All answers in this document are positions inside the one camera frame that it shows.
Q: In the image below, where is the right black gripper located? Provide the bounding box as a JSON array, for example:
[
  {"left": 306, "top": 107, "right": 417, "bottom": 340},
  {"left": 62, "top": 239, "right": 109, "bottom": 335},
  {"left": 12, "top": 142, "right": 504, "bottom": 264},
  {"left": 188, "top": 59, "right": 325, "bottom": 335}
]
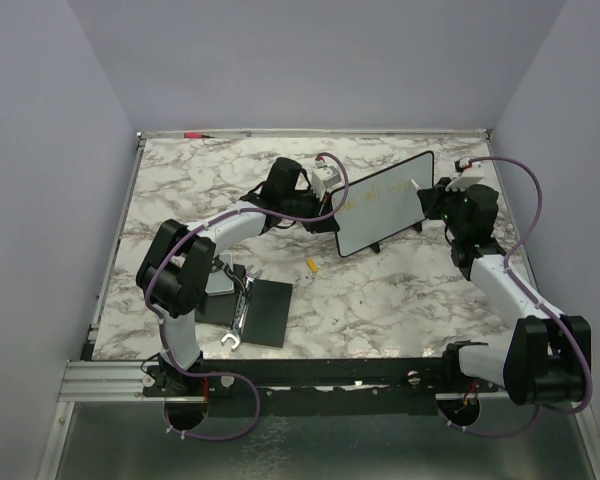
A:
[{"left": 420, "top": 177, "right": 470, "bottom": 238}]

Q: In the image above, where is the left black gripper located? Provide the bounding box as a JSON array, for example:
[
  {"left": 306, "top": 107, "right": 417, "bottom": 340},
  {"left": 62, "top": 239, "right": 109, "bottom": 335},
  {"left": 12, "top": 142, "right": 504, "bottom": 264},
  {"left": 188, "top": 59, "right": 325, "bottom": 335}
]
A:
[{"left": 282, "top": 184, "right": 340, "bottom": 235}]

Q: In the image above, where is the yellow marker cap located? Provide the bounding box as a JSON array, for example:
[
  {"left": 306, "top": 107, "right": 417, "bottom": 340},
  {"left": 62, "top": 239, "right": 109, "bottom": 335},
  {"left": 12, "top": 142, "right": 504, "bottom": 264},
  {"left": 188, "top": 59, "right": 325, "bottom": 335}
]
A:
[{"left": 306, "top": 258, "right": 318, "bottom": 273}]

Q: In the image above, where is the black framed whiteboard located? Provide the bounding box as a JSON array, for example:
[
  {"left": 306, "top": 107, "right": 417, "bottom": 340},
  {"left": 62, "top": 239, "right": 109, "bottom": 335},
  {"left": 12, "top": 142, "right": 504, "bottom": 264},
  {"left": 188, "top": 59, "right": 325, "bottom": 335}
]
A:
[{"left": 332, "top": 151, "right": 434, "bottom": 258}]

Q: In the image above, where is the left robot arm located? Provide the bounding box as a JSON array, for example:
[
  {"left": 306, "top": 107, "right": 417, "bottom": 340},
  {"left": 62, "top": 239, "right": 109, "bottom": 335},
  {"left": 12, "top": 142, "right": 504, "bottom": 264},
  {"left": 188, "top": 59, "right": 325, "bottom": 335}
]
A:
[{"left": 136, "top": 157, "right": 348, "bottom": 396}]

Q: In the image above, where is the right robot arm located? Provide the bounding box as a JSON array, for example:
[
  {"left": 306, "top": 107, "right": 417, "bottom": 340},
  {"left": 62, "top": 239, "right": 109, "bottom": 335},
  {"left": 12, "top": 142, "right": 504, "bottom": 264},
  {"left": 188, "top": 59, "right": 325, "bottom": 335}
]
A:
[{"left": 417, "top": 177, "right": 592, "bottom": 408}]

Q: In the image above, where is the silver wrench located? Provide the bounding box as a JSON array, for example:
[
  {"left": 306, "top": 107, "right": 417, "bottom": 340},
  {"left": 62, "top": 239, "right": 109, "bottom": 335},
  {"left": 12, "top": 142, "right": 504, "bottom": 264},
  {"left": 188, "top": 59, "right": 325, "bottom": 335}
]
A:
[{"left": 221, "top": 265, "right": 262, "bottom": 351}]

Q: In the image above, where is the black square mat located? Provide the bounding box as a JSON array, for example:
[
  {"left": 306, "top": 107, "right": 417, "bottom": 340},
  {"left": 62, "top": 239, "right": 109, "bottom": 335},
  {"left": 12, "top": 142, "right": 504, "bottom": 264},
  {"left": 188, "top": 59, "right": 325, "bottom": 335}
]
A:
[{"left": 195, "top": 279, "right": 293, "bottom": 349}]

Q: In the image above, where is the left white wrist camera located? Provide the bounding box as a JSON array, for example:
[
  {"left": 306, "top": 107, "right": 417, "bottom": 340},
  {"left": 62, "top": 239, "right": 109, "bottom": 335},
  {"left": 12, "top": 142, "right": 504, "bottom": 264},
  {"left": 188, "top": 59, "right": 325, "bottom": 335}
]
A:
[{"left": 310, "top": 166, "right": 341, "bottom": 200}]

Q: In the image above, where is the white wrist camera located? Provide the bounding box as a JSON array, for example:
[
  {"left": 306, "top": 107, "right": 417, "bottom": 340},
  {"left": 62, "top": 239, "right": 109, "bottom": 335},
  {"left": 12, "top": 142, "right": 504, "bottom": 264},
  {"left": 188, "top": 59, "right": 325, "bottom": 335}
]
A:
[
  {"left": 310, "top": 166, "right": 341, "bottom": 200},
  {"left": 445, "top": 157, "right": 484, "bottom": 192}
]

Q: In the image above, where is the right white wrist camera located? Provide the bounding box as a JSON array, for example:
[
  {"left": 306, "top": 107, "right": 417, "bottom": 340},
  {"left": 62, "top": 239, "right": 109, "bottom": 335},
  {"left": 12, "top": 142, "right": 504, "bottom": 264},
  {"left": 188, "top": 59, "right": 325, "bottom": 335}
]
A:
[{"left": 445, "top": 157, "right": 484, "bottom": 192}]

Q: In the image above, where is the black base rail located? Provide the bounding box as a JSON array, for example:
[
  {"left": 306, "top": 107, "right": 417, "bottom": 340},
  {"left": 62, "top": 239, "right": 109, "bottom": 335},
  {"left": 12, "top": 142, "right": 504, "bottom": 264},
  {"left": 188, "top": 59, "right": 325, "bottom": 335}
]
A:
[{"left": 79, "top": 339, "right": 501, "bottom": 419}]

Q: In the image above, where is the red marker on rail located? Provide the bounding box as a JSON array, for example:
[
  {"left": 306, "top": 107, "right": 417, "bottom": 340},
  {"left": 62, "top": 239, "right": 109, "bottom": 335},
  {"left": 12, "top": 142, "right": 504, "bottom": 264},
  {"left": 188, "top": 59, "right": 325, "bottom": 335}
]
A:
[{"left": 183, "top": 132, "right": 215, "bottom": 140}]

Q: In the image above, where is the aluminium table frame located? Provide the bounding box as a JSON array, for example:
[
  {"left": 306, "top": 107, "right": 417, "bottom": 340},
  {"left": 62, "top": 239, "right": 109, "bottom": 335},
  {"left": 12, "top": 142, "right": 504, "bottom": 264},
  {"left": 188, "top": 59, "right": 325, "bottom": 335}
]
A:
[{"left": 41, "top": 130, "right": 600, "bottom": 479}]

